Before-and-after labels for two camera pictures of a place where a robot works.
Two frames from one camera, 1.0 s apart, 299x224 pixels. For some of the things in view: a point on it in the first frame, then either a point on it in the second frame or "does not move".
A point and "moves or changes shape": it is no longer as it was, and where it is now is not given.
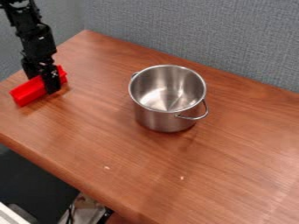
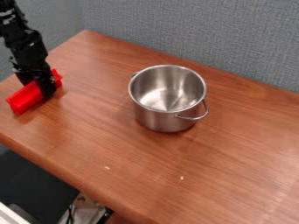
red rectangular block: [33, 88] moves or changes shape
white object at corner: [9, 217] does not move
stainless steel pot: [167, 94] does not move
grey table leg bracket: [86, 211] does not move
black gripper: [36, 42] → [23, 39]
